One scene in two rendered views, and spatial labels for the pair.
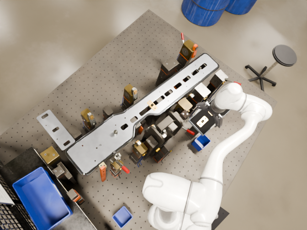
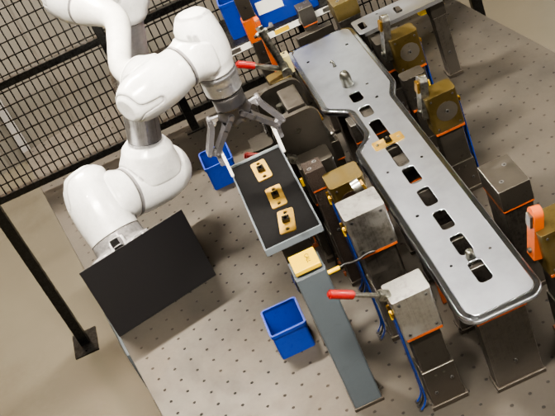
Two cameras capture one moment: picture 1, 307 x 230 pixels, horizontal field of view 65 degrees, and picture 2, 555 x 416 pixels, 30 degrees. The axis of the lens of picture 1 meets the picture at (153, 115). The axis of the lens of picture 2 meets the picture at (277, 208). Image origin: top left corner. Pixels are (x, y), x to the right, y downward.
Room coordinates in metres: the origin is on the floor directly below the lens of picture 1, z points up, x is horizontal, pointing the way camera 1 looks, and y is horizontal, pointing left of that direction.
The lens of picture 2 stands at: (2.64, -1.21, 2.56)
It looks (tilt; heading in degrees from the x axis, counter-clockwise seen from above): 36 degrees down; 155
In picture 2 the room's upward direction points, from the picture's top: 24 degrees counter-clockwise
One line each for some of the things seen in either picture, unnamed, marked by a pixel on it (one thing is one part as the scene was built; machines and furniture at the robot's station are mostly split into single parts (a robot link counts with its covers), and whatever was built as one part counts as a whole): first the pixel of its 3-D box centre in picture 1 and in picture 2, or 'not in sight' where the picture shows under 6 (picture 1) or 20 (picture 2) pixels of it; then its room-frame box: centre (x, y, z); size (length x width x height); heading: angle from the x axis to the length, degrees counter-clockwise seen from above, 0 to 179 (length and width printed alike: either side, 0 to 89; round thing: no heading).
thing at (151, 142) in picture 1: (147, 149); not in sight; (0.50, -0.06, 0.91); 0.07 x 0.05 x 0.42; 65
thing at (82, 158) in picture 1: (153, 103); (393, 144); (0.82, 0.04, 1.00); 1.38 x 0.22 x 0.02; 155
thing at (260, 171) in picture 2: (202, 121); (260, 168); (0.76, -0.31, 1.17); 0.08 x 0.04 x 0.01; 157
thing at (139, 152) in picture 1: (139, 155); not in sight; (0.45, -0.03, 0.88); 0.11 x 0.07 x 0.37; 65
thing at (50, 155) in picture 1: (55, 160); (356, 44); (0.18, 0.47, 0.88); 0.08 x 0.08 x 0.36; 65
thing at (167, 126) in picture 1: (159, 136); (312, 171); (0.62, -0.11, 0.94); 0.18 x 0.13 x 0.49; 155
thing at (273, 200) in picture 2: not in sight; (275, 195); (0.88, -0.36, 1.17); 0.08 x 0.04 x 0.01; 154
